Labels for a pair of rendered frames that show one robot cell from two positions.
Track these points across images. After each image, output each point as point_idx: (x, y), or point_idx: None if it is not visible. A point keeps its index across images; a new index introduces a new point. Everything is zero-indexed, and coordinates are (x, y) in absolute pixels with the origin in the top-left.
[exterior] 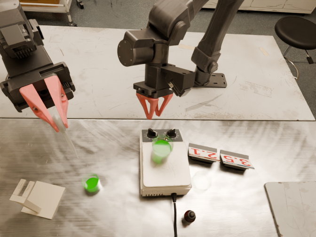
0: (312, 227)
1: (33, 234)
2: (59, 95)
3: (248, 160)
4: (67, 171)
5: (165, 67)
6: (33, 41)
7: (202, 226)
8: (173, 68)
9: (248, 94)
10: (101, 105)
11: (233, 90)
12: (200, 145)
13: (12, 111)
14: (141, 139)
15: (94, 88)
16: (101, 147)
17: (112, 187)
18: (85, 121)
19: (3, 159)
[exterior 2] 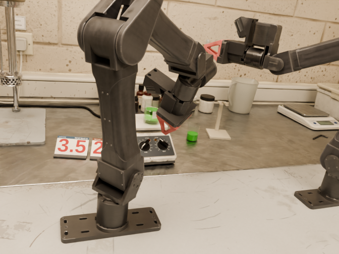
0: (14, 126)
1: (210, 126)
2: (214, 42)
3: (54, 152)
4: (216, 143)
5: (172, 85)
6: (240, 31)
7: None
8: (165, 82)
9: (18, 216)
10: (232, 180)
11: (49, 217)
12: None
13: (302, 169)
14: (170, 138)
15: (257, 194)
16: (203, 154)
17: (178, 139)
18: (233, 168)
19: (266, 146)
